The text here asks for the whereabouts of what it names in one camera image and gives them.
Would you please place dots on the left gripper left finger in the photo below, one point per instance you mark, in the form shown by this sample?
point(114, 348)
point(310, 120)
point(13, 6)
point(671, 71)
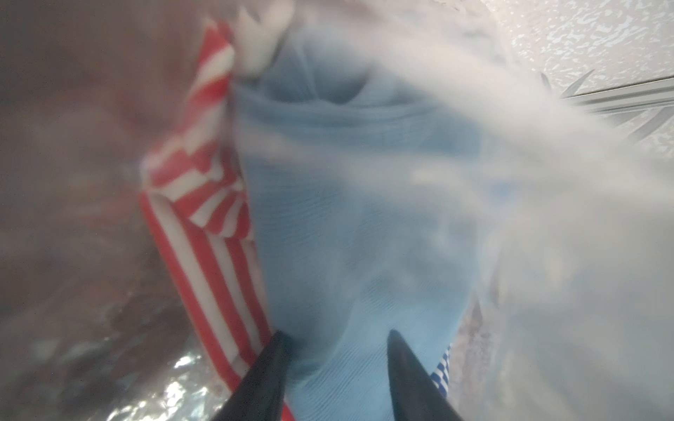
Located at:
point(260, 395)

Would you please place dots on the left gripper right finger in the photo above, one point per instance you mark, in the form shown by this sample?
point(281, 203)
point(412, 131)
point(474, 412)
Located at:
point(414, 396)

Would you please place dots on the clear vacuum storage bag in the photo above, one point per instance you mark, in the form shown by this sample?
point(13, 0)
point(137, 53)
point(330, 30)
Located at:
point(571, 317)

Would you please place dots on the light blue tank top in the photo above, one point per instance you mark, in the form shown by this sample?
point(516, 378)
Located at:
point(357, 159)

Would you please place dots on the black white striped garment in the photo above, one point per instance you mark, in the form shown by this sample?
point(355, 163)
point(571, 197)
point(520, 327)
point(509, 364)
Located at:
point(440, 376)

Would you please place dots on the red white striped garment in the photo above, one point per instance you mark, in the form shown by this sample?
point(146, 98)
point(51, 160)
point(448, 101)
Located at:
point(195, 202)

